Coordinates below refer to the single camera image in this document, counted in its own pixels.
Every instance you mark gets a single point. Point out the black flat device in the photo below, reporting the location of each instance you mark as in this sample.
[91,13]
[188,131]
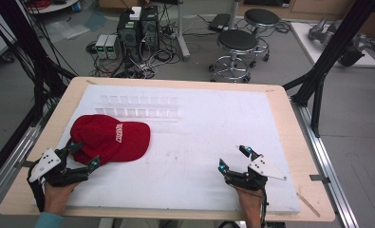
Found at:
[219,22]

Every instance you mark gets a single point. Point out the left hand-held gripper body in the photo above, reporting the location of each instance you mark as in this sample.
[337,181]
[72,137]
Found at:
[53,171]

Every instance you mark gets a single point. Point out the white platform board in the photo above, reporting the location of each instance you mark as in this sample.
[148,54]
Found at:
[305,41]

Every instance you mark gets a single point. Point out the red baseball cap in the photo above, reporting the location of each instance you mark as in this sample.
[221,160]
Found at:
[112,139]

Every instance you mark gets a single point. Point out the clear plastic sheet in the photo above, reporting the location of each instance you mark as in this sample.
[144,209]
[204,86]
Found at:
[68,30]

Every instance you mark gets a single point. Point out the clear acrylic rack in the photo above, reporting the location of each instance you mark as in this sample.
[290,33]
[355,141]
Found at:
[137,106]

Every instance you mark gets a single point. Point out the grey metal post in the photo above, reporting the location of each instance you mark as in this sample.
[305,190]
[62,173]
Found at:
[182,31]

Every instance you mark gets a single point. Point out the person's left hand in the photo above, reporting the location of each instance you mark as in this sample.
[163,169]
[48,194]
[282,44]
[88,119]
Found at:
[58,196]

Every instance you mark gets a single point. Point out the grey power supply unit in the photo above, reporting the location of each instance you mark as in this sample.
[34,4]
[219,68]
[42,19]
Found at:
[113,47]
[101,46]

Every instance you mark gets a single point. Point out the white foam mat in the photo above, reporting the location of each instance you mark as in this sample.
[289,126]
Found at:
[207,142]

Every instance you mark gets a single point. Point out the thin wooden stick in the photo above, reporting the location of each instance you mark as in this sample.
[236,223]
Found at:
[308,205]

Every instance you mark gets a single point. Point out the black round stool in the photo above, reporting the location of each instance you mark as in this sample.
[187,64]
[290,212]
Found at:
[235,44]
[261,17]

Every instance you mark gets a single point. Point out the aluminium table rail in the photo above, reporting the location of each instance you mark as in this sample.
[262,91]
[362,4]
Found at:
[11,164]
[324,164]

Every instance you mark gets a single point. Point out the white box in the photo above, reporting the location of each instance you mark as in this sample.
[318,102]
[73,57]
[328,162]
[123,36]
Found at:
[135,13]

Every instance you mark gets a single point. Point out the black frame stand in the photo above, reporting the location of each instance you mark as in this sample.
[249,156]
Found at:
[23,47]
[330,53]

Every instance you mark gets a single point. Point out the person's right hand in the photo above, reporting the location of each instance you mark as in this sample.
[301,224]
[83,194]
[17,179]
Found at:
[248,201]

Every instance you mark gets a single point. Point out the black computer tower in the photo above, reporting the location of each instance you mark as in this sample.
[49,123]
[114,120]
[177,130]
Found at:
[150,28]
[129,38]

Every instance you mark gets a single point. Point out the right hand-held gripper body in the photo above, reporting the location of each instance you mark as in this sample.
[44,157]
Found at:
[254,172]

